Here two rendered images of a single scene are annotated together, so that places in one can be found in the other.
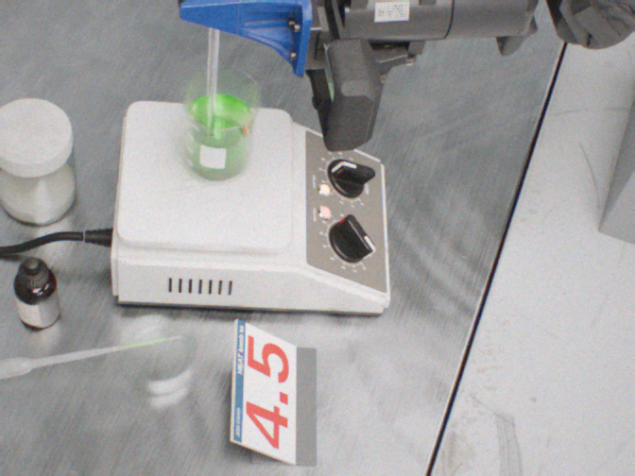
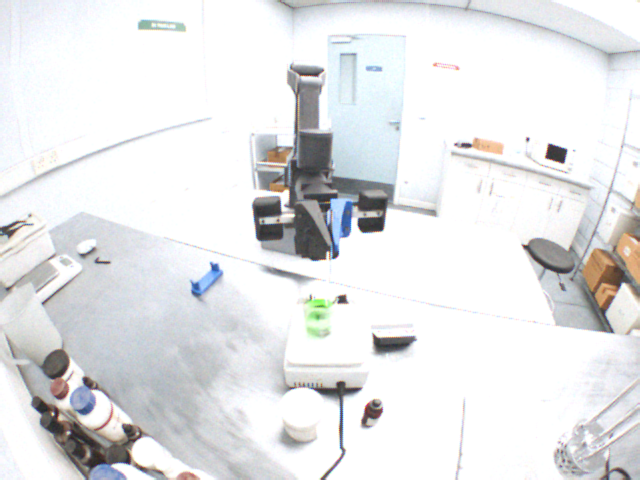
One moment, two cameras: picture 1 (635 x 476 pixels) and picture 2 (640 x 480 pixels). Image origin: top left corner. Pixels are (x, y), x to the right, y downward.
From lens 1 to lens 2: 0.69 m
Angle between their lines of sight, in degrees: 58
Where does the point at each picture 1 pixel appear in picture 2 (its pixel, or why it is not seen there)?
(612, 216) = not seen: hidden behind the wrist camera
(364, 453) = (404, 312)
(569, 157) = (289, 263)
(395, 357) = (368, 305)
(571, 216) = (311, 265)
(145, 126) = (302, 353)
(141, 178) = (333, 354)
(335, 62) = (376, 195)
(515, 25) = not seen: hidden behind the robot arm
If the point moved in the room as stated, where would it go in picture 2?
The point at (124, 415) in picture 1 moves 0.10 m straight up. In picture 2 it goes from (410, 380) to (426, 347)
